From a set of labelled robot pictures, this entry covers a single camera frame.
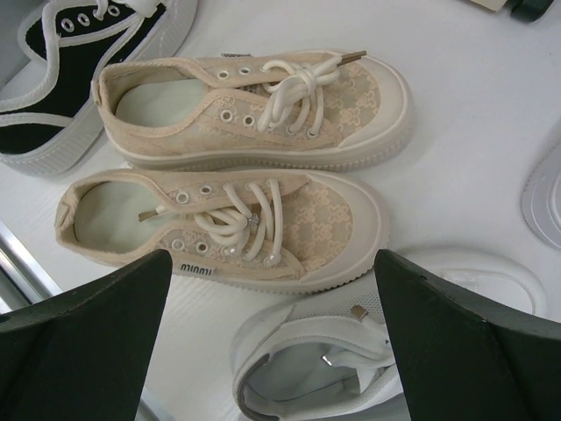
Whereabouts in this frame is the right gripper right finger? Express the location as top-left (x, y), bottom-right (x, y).
top-left (374, 249), bottom-right (560, 420)

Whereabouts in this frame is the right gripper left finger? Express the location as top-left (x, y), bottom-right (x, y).
top-left (1, 250), bottom-right (172, 420)

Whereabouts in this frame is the beige lace sneaker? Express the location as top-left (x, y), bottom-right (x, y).
top-left (54, 168), bottom-right (390, 294)
top-left (91, 49), bottom-right (414, 172)

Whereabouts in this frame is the black white sneaker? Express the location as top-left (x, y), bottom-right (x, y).
top-left (1, 0), bottom-right (198, 176)

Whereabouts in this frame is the green pointed shoe right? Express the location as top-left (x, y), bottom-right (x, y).
top-left (468, 0), bottom-right (554, 23)

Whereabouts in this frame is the white sneaker front left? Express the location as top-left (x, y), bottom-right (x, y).
top-left (231, 247), bottom-right (547, 420)

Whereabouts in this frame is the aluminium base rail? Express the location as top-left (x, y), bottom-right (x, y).
top-left (0, 222), bottom-right (62, 314)

